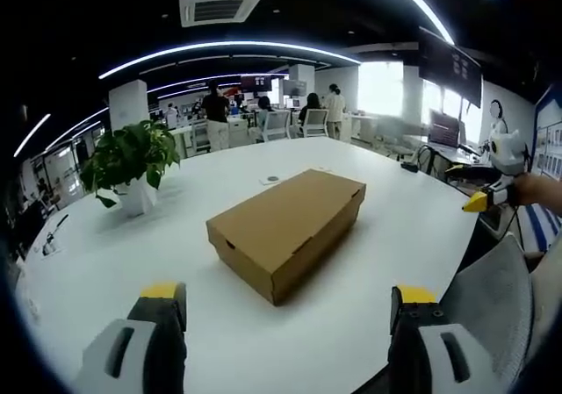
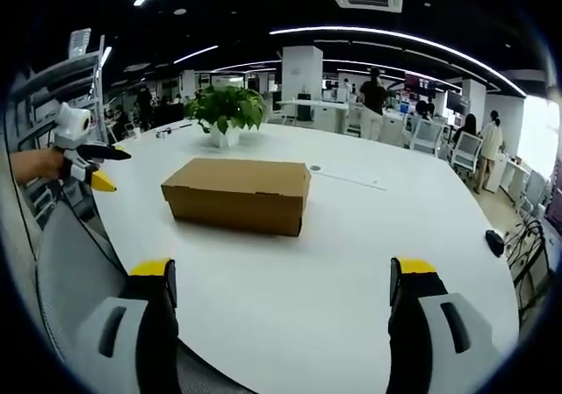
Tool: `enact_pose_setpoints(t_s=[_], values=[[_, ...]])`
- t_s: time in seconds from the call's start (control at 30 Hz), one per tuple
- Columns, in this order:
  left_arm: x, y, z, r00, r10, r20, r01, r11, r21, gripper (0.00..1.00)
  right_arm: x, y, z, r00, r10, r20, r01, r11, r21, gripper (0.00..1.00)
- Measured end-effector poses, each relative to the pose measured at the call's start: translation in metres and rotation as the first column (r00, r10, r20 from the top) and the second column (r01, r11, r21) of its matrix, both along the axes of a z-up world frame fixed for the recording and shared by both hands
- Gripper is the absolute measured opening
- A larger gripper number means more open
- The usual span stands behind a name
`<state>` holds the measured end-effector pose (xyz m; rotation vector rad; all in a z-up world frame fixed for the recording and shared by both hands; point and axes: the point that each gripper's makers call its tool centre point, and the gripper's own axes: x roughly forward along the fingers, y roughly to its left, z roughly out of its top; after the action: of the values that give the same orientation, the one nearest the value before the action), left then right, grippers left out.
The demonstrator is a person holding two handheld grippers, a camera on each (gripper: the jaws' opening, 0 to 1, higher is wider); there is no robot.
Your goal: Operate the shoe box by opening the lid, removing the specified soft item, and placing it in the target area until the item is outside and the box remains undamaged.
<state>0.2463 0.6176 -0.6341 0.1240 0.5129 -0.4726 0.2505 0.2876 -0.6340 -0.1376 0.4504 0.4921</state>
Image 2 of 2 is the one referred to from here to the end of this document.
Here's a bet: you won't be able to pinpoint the white square pillar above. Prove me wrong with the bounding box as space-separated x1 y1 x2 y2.
281 45 324 125

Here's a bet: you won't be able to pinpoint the green potted plant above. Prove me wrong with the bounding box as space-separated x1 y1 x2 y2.
183 84 268 135

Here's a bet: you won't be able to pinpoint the black computer mouse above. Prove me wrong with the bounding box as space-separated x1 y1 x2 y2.
485 229 506 258

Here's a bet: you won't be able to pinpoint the brown cardboard shoe box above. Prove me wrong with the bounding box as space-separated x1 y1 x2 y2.
160 157 313 238

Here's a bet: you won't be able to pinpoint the person's left hand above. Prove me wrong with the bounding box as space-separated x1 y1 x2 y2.
9 147 65 186

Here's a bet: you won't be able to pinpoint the white plant pot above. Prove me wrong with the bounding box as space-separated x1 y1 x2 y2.
207 121 242 149

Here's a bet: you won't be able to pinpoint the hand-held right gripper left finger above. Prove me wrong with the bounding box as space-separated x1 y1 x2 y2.
77 257 181 394

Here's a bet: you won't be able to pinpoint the white standing desk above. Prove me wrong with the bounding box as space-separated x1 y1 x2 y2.
277 98 365 134

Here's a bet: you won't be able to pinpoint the grey mesh office chair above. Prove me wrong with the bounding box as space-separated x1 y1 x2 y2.
34 178 247 394

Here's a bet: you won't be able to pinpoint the small items on table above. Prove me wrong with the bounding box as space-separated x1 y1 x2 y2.
155 124 194 139

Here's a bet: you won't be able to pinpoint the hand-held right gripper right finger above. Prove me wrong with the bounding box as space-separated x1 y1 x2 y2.
385 256 506 394

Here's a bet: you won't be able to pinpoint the white office chair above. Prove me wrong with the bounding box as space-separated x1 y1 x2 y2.
450 131 484 180
409 118 445 155

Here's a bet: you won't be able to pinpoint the black cable bundle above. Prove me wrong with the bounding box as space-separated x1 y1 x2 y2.
504 218 552 325

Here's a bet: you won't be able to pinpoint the metal storage shelf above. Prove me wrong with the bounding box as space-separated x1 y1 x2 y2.
8 27 109 228

